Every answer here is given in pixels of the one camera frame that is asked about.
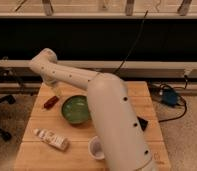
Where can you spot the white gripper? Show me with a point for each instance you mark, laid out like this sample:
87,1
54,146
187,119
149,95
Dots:
54,86

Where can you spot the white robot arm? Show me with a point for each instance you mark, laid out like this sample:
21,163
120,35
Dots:
113,116

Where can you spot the green bowl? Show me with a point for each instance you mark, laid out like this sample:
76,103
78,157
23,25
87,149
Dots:
75,110

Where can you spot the white tube bottle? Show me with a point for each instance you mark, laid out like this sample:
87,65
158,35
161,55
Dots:
52,139

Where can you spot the black rectangular block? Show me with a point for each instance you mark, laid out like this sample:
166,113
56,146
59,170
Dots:
143,123

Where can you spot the blue power box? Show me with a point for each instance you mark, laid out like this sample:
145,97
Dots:
169,97

